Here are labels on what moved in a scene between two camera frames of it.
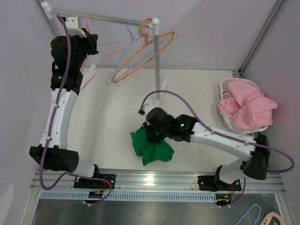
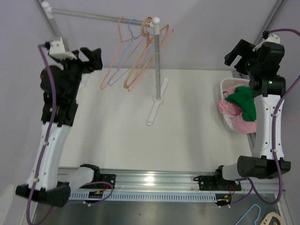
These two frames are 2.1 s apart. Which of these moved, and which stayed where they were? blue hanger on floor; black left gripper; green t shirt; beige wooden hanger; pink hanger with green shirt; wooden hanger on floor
Moved: green t shirt; beige wooden hanger; pink hanger with green shirt; black left gripper
Stayed: wooden hanger on floor; blue hanger on floor
